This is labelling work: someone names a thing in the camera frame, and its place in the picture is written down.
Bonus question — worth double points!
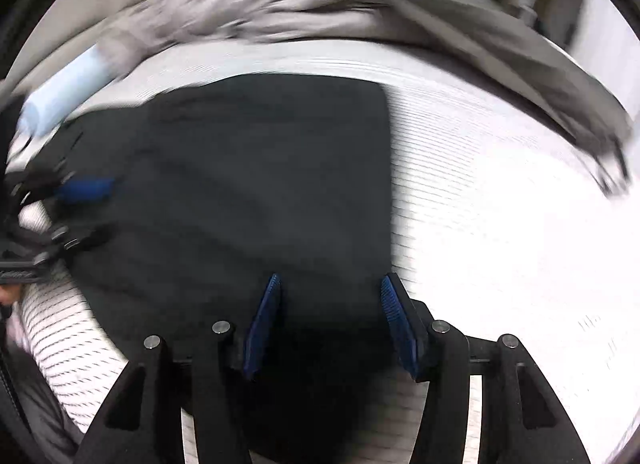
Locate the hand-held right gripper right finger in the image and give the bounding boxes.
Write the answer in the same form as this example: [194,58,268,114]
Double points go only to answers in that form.
[380,271,591,464]

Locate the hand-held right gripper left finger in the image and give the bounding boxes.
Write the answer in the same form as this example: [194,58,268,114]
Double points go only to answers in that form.
[75,271,286,464]

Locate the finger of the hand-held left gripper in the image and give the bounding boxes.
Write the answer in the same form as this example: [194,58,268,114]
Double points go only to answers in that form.
[32,223,120,266]
[7,169,117,207]

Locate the black pants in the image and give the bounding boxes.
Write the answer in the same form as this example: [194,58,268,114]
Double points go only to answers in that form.
[62,75,431,464]

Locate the light blue cloth roll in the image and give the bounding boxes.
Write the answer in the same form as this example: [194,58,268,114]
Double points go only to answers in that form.
[19,43,123,141]

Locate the white mattress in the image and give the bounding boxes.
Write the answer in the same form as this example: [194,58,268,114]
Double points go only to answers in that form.
[7,41,640,464]

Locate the person's grey clothing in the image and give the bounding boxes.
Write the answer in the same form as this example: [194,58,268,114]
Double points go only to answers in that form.
[0,324,86,464]

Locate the light grey crumpled blanket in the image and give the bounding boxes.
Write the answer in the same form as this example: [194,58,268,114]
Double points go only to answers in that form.
[97,0,406,65]

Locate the grey crumpled garment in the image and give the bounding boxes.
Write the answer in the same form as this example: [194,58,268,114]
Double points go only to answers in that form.
[315,0,633,197]

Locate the black braided cable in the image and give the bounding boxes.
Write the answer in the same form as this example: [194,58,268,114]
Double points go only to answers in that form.
[0,356,23,427]

